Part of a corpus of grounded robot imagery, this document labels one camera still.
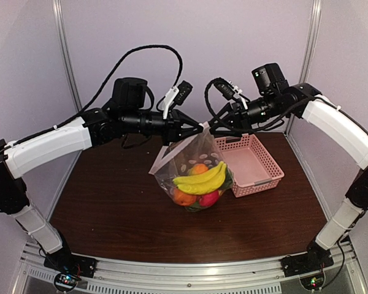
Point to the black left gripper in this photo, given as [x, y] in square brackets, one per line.
[173, 130]

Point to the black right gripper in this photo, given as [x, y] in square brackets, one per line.
[242, 122]

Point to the green orange toy mango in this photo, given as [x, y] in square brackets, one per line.
[198, 169]

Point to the clear zip top bag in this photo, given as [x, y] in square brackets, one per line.
[178, 158]

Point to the yellow toy banana bunch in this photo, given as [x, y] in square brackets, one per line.
[203, 183]

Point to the pink perforated plastic basket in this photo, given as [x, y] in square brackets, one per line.
[254, 169]

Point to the orange toy orange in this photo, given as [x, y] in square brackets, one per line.
[183, 199]

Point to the red toy apple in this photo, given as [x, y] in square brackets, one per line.
[209, 199]

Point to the green toy bell pepper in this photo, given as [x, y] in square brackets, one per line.
[228, 183]

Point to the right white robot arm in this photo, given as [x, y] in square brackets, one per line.
[233, 115]

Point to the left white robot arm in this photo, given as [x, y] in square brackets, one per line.
[122, 114]

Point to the right round circuit board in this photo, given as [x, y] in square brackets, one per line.
[312, 282]

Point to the round circuit board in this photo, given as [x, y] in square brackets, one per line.
[312, 282]
[65, 282]

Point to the left round circuit board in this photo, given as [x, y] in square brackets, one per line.
[65, 282]

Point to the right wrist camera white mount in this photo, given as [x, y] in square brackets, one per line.
[232, 92]

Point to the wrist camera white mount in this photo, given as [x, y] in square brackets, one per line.
[175, 97]
[232, 92]

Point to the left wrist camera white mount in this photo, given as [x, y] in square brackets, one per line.
[175, 97]

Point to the right aluminium frame post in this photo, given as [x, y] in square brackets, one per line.
[312, 37]

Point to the aluminium frame post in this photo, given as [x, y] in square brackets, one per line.
[312, 37]
[66, 57]

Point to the front aluminium rail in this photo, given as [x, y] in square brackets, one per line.
[251, 276]

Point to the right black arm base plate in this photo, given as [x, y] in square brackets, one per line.
[293, 265]

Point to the left aluminium frame post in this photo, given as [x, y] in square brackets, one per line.
[66, 57]

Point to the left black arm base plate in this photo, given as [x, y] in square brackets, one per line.
[73, 264]

